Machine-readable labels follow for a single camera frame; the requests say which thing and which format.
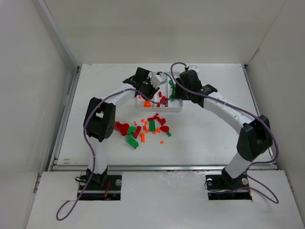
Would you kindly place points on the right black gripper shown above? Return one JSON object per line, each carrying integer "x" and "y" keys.
{"x": 178, "y": 91}

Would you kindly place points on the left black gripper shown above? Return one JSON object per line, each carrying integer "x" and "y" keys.
{"x": 147, "y": 90}

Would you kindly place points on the orange round lego piece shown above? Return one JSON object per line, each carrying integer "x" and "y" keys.
{"x": 147, "y": 104}

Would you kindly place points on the green 2x3 lego plate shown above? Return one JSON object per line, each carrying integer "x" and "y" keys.
{"x": 152, "y": 127}

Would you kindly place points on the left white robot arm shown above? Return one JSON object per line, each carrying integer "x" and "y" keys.
{"x": 99, "y": 120}

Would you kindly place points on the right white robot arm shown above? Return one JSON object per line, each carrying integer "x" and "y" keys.
{"x": 254, "y": 139}

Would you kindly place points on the white three-compartment tray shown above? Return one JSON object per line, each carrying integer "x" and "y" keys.
{"x": 166, "y": 103}

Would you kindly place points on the dark red brick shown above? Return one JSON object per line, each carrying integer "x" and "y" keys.
{"x": 137, "y": 132}

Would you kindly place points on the green red long lego assembly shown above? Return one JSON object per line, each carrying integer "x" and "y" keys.
{"x": 124, "y": 129}

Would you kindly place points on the red round dome lego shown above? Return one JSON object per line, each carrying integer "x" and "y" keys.
{"x": 164, "y": 128}

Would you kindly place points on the green arch lego brick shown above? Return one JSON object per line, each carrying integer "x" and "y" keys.
{"x": 132, "y": 142}

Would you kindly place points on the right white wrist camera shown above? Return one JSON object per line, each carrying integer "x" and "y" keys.
{"x": 192, "y": 67}

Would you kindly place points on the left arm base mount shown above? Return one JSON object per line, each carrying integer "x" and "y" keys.
{"x": 108, "y": 190}

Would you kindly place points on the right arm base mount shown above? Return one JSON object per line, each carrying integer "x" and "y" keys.
{"x": 220, "y": 187}

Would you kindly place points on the aluminium rail front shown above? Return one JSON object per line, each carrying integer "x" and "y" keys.
{"x": 141, "y": 168}

